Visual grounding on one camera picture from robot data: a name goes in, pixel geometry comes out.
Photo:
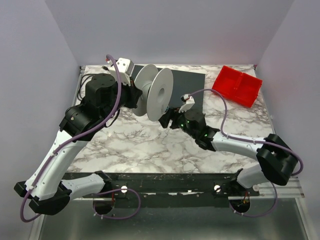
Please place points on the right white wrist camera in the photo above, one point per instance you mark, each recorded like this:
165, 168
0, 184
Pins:
188, 103

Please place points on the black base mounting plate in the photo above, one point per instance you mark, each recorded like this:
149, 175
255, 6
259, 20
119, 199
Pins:
169, 190

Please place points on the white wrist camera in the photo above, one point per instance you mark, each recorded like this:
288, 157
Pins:
188, 103
125, 68

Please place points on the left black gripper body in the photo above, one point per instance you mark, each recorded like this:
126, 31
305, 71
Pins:
136, 93

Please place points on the aluminium rail frame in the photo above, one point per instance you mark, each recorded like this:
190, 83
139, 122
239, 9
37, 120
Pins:
275, 214

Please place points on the white cable spool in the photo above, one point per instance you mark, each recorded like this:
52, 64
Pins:
157, 87

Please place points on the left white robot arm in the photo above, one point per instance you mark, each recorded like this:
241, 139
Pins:
47, 190

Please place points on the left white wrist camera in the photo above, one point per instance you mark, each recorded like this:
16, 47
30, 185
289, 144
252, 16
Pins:
125, 68

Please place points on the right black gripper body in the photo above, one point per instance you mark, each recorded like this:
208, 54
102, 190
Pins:
173, 118

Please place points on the red plastic bin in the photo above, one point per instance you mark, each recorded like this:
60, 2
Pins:
237, 86

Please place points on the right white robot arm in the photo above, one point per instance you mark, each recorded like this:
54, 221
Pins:
276, 161

